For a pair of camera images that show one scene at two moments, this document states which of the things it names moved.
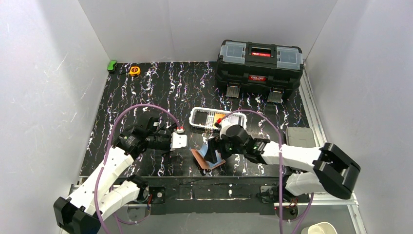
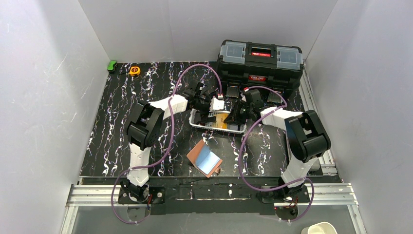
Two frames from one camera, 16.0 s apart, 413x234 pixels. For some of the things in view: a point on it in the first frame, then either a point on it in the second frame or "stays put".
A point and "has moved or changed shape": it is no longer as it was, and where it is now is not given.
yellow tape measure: x=135 y=71 stays put
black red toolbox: x=274 y=67 stays put
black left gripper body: x=164 y=142 -> x=204 y=105
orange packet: x=218 y=115 stays put
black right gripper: x=216 y=152 -> x=238 y=111
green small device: x=111 y=64 stays put
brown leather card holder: x=199 y=153 has moved or changed shape
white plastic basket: x=205 y=118 stays put
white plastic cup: x=322 y=227 stays put
